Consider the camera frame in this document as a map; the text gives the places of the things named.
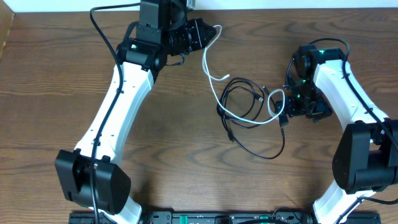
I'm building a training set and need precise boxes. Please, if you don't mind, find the black USB cable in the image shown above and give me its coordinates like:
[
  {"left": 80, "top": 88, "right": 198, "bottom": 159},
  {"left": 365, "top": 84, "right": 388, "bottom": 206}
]
[
  {"left": 216, "top": 77, "right": 271, "bottom": 129},
  {"left": 217, "top": 77, "right": 286, "bottom": 161}
]

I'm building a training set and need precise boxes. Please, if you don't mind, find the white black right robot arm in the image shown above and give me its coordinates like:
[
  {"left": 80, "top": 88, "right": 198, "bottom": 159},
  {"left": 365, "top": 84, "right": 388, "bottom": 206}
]
[{"left": 276, "top": 44, "right": 397, "bottom": 223}]

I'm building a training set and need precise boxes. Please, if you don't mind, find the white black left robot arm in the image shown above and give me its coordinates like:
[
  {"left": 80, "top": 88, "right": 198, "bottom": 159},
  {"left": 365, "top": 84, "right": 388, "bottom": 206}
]
[{"left": 55, "top": 0, "right": 216, "bottom": 223}]

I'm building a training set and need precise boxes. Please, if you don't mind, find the black right camera cable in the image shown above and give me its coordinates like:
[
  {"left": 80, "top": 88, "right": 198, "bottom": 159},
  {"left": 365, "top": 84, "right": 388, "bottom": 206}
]
[{"left": 307, "top": 37, "right": 398, "bottom": 156}]

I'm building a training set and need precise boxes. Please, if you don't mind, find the black camera cable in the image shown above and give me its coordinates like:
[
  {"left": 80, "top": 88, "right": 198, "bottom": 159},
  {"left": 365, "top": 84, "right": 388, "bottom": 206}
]
[
  {"left": 307, "top": 37, "right": 398, "bottom": 156},
  {"left": 89, "top": 2, "right": 141, "bottom": 224}
]

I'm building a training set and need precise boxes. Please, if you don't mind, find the black left camera cable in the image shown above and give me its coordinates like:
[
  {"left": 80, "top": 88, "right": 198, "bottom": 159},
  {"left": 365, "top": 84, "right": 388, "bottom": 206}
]
[{"left": 89, "top": 2, "right": 141, "bottom": 224}]

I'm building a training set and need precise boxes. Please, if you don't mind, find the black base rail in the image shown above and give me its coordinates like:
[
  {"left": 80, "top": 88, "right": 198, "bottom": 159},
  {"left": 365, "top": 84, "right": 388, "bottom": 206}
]
[{"left": 68, "top": 209, "right": 382, "bottom": 224}]

